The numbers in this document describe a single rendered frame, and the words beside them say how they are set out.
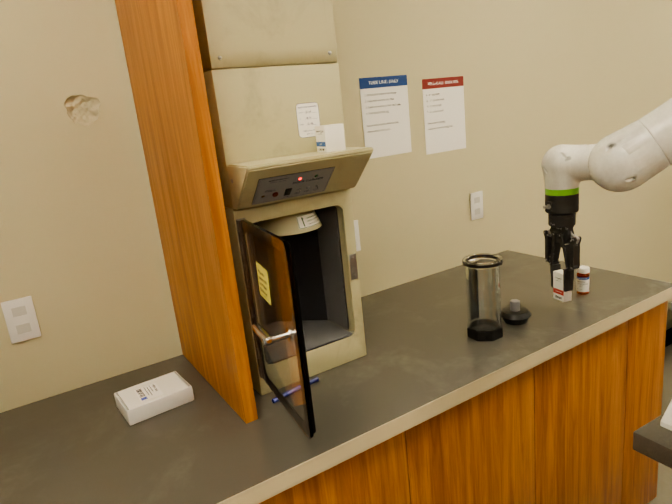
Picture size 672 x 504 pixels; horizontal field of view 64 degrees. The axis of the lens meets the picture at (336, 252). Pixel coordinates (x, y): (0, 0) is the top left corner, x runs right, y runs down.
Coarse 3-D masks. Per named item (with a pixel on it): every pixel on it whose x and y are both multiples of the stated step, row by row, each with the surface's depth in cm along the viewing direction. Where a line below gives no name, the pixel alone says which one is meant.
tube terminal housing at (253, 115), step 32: (320, 64) 127; (224, 96) 116; (256, 96) 119; (288, 96) 124; (320, 96) 128; (224, 128) 117; (256, 128) 121; (288, 128) 125; (224, 160) 118; (224, 192) 123; (352, 224) 139; (352, 288) 142; (352, 320) 147; (320, 352) 140; (352, 352) 146; (256, 384) 134
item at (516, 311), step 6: (510, 300) 159; (516, 300) 158; (510, 306) 159; (516, 306) 158; (522, 306) 161; (504, 312) 158; (510, 312) 158; (516, 312) 157; (522, 312) 157; (528, 312) 157; (504, 318) 157; (510, 318) 156; (516, 318) 155; (522, 318) 155; (510, 324) 158; (516, 324) 157
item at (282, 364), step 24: (264, 240) 105; (264, 264) 108; (288, 264) 94; (288, 288) 97; (264, 312) 116; (288, 312) 100; (264, 360) 125; (288, 360) 106; (288, 384) 110; (288, 408) 114; (312, 432) 103
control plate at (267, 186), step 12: (324, 168) 121; (264, 180) 114; (276, 180) 116; (288, 180) 118; (300, 180) 120; (312, 180) 123; (324, 180) 125; (264, 192) 118; (300, 192) 125; (312, 192) 127; (252, 204) 119
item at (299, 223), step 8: (288, 216) 133; (296, 216) 133; (304, 216) 134; (312, 216) 136; (264, 224) 134; (272, 224) 133; (280, 224) 132; (288, 224) 132; (296, 224) 133; (304, 224) 133; (312, 224) 135; (320, 224) 138; (272, 232) 133; (280, 232) 132; (288, 232) 132; (296, 232) 132; (304, 232) 133
